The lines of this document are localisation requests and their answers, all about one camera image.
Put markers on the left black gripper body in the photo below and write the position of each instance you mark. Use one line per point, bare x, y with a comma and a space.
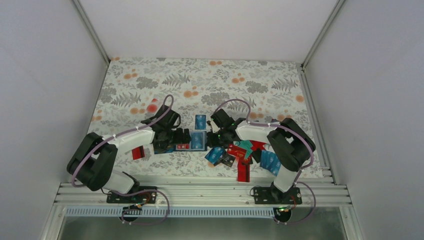
170, 138

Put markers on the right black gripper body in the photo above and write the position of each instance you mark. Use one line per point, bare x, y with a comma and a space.
219, 141

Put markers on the navy blue card holder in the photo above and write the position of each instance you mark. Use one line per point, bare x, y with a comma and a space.
197, 143

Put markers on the lone blue credit card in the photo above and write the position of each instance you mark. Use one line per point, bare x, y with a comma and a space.
200, 122

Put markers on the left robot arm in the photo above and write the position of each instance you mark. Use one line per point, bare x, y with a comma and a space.
93, 162

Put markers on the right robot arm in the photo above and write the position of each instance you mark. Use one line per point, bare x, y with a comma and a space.
293, 147

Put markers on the blue card under black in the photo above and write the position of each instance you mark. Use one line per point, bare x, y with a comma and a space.
158, 151

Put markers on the blue card pile left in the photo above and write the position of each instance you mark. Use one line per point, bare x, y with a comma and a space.
215, 154

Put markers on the blue card pile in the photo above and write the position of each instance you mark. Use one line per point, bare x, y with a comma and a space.
215, 154
274, 165
266, 159

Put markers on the teal card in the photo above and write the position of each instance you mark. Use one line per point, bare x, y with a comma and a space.
245, 144

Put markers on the black visa card pile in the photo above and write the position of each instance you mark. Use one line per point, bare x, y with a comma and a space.
227, 159

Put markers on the red card pile right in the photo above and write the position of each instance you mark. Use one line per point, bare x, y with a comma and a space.
257, 145

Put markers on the red card pile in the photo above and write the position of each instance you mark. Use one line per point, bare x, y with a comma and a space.
257, 145
243, 172

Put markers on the red card pile bottom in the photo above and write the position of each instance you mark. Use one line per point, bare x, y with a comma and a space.
243, 172

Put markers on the blue card pile centre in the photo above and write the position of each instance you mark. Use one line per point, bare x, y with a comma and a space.
266, 159

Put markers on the blue card pile right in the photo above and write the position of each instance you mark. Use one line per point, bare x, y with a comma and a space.
274, 165

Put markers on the floral patterned table mat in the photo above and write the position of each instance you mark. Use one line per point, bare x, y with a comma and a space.
261, 90

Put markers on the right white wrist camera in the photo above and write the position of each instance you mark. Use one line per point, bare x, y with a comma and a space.
213, 126

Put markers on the aluminium rail frame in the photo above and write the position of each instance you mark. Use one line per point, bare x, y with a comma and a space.
212, 192

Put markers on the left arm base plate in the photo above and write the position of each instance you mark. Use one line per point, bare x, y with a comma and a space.
137, 195

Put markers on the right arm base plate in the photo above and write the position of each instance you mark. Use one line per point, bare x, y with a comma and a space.
273, 196

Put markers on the blue slotted cable duct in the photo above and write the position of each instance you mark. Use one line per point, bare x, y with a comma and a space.
172, 212

